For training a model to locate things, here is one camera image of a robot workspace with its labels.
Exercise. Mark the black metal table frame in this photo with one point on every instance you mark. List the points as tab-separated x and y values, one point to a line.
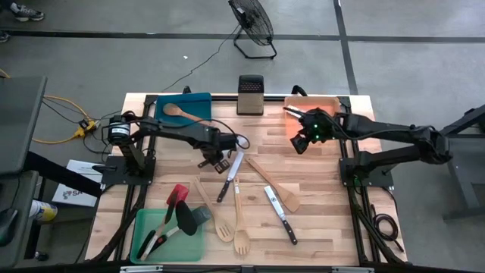
356	227

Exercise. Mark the black diagonal bar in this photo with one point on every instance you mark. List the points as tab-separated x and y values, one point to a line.
57	172

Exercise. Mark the green plastic bin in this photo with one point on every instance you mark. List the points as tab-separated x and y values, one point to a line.
178	248

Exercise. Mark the white printed paper sheet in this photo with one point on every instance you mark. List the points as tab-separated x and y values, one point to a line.
74	186

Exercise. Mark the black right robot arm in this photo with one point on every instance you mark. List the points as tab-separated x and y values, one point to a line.
379	127

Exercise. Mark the small black floor object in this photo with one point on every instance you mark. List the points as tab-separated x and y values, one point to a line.
40	256

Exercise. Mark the wooden slotted spatula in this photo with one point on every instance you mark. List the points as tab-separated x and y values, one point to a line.
223	231

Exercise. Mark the steel box grater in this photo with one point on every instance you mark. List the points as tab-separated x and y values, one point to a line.
250	100

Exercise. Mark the dark computer mouse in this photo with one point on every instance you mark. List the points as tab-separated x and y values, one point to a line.
7	227

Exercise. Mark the black metal stand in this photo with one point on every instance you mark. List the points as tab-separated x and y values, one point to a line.
458	167

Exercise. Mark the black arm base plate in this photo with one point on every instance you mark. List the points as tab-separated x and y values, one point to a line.
379	180
113	176

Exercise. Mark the wooden notched spoon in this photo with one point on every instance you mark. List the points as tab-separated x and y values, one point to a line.
241	244

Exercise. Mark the orange plastic bin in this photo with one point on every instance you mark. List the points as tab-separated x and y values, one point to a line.
295	127

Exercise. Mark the white yellow spray can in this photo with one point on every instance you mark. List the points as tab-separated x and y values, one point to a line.
43	210

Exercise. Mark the black oval serving spoon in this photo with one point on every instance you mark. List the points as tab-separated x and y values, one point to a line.
185	223

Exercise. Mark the person's shoe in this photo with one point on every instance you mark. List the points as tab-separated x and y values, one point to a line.
4	36
28	13

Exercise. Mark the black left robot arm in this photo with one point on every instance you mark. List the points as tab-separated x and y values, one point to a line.
178	134

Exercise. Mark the blue plastic bin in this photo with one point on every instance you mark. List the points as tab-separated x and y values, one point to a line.
189	104

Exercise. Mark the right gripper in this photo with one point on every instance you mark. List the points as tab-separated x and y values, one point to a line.
322	125

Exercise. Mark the grey desk top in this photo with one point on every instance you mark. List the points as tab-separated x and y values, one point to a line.
24	189
20	121

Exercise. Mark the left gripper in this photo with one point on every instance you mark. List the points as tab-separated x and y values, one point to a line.
219	144

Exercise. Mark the black table clamp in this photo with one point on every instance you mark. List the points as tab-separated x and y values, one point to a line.
299	89
186	90

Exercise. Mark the black floor fan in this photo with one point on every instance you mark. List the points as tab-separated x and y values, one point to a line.
252	21

